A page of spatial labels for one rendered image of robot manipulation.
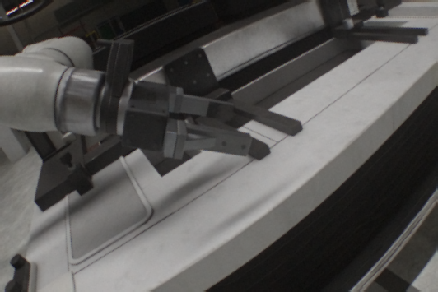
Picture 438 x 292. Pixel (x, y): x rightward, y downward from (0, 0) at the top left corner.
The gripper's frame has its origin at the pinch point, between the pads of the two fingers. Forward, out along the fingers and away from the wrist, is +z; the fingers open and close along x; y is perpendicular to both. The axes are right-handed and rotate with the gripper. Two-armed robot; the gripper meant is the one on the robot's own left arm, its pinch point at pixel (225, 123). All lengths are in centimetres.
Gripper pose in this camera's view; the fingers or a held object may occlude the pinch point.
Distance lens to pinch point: 41.4
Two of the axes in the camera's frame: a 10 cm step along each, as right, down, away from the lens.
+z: 9.7, 1.5, 2.1
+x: 1.2, 4.5, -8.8
